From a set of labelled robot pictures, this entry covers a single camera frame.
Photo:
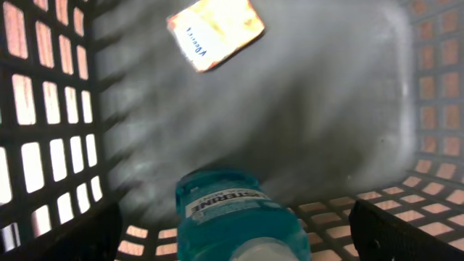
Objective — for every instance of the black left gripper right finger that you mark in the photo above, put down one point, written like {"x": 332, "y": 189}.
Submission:
{"x": 380, "y": 236}

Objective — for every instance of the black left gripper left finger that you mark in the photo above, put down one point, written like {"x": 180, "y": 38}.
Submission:
{"x": 97, "y": 239}

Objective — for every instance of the blue mouthwash bottle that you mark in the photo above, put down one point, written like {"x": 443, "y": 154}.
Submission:
{"x": 225, "y": 215}

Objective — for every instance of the grey plastic mesh basket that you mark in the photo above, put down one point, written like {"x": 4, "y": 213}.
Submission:
{"x": 336, "y": 101}

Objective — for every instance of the small orange packet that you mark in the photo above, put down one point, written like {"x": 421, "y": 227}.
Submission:
{"x": 209, "y": 31}

